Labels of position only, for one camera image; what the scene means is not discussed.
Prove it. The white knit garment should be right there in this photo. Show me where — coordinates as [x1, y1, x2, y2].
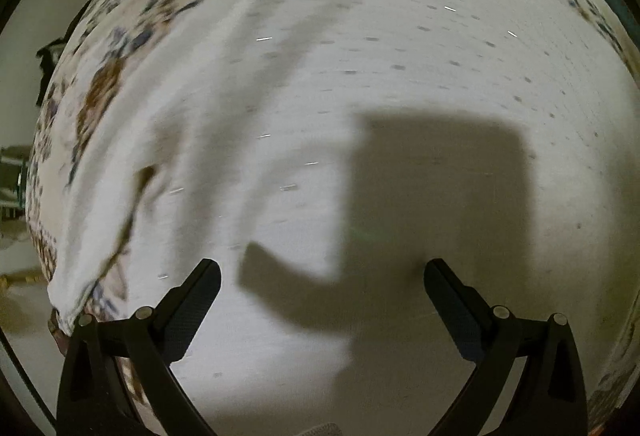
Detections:
[46, 0, 640, 436]

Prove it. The floral fleece blanket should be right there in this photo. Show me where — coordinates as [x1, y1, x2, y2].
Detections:
[24, 0, 212, 357]

